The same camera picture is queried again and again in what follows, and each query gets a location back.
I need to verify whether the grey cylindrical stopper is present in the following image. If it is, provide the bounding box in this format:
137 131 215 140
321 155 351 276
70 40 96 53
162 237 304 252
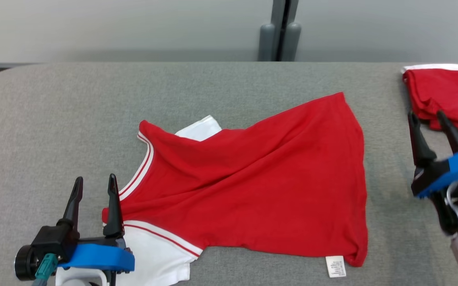
281 22 302 62
258 23 276 62

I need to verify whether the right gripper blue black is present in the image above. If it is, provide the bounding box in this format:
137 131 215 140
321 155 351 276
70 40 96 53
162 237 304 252
407 110 458 199

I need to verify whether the red shorts white trim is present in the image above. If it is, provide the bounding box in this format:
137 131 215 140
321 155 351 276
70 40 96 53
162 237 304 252
401 64 458 138

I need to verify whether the left camera cable teal plug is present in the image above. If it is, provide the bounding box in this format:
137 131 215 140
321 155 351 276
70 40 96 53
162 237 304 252
32 254 59 286

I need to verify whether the red white basketball jersey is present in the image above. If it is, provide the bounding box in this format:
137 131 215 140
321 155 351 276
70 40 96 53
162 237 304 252
102 92 369 286

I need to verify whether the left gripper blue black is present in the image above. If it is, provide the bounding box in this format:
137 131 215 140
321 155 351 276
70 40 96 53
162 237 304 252
14 174 136 282

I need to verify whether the grey partition post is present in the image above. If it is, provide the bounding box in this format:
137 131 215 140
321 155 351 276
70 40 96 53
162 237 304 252
271 0 299 62

